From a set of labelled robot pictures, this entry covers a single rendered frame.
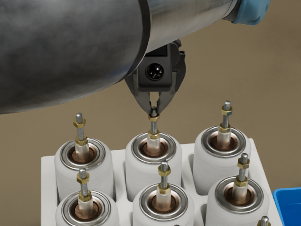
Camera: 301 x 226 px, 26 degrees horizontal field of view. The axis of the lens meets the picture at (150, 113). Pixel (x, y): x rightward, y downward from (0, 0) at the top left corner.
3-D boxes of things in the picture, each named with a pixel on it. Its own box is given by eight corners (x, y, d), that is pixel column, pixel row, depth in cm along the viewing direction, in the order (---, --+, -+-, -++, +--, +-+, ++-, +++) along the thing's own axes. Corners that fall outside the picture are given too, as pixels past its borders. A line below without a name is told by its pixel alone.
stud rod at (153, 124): (154, 145, 107) (154, 110, 102) (149, 142, 107) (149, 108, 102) (157, 141, 108) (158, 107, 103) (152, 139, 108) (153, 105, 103)
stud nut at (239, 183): (245, 188, 98) (246, 184, 97) (234, 185, 98) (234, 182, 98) (247, 178, 99) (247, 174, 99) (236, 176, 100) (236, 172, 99)
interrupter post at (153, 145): (144, 152, 108) (144, 137, 106) (150, 143, 110) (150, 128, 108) (157, 156, 108) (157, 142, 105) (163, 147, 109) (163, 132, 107)
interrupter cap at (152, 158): (123, 158, 107) (123, 154, 107) (142, 129, 112) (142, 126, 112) (165, 171, 105) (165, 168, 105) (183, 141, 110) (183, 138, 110)
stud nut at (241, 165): (248, 170, 95) (248, 166, 95) (236, 168, 96) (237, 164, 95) (249, 161, 97) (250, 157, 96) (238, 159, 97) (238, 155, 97)
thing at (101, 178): (70, 251, 115) (60, 182, 103) (58, 211, 122) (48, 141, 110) (122, 237, 117) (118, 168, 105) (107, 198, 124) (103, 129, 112)
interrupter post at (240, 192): (247, 202, 100) (249, 188, 98) (231, 202, 100) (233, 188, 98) (246, 190, 102) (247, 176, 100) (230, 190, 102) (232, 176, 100)
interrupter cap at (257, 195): (266, 215, 98) (267, 212, 98) (216, 215, 98) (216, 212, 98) (260, 178, 104) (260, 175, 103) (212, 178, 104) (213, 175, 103)
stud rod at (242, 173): (242, 192, 99) (247, 157, 94) (236, 191, 100) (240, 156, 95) (243, 187, 100) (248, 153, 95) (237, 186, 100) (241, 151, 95)
